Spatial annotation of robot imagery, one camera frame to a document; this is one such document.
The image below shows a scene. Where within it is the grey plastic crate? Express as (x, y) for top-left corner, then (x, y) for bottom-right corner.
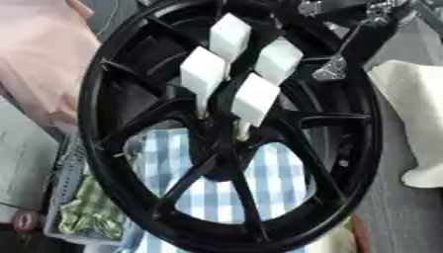
(42, 130), (129, 247)

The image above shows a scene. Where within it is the green and white crumpled cloth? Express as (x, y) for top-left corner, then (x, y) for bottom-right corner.
(56, 173), (131, 239)

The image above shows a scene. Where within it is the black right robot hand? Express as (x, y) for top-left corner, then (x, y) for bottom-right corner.
(311, 13), (407, 82)

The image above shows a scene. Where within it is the white cloth bag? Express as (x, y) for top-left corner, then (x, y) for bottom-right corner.
(367, 59), (443, 190)

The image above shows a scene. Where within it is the red round object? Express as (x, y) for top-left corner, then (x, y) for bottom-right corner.
(10, 210), (44, 235)

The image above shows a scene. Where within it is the black spoked wheel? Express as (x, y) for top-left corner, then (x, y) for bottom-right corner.
(76, 0), (387, 253)

